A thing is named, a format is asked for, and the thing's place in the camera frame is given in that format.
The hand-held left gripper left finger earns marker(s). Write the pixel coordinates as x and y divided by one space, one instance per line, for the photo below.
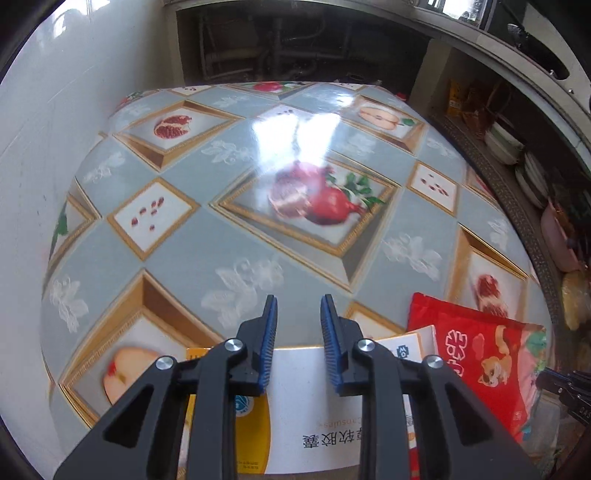
268 341

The stack of plates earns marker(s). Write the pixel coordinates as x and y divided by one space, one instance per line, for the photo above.
533 180

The red dog print snack bag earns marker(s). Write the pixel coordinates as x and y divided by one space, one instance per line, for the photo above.
480 360

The clear bag yellow contents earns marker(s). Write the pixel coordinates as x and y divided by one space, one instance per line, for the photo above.
577 300

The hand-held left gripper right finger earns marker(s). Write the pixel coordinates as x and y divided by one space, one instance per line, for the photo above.
332 341

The orange snack packets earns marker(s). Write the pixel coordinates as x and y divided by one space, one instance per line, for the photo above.
461 104

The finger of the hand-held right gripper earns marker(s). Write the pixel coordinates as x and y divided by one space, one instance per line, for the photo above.
554 379

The concrete kitchen counter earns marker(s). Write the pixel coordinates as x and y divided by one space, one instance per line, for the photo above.
485 41

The small white box blue logo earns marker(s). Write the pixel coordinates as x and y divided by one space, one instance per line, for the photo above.
411 346

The stack of white bowls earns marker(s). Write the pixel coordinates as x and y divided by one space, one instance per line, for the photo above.
503 143

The white yellow medicine box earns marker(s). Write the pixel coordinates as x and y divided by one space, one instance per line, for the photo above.
304 415

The pink plastic basket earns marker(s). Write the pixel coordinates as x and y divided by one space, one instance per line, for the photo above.
561 240

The black wok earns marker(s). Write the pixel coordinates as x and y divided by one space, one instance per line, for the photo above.
545 53

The fruit print tablecloth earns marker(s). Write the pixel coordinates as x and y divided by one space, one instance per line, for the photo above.
231 240

